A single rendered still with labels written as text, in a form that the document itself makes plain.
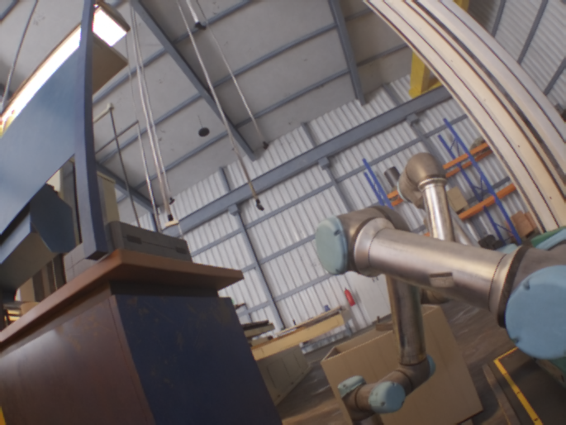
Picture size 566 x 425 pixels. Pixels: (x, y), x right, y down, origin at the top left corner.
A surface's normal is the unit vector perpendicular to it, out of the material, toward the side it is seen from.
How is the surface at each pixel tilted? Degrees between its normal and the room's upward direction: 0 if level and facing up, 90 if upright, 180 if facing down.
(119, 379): 90
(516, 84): 90
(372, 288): 90
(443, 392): 90
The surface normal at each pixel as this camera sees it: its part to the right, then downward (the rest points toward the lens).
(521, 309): -0.79, 0.20
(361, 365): -0.27, -0.25
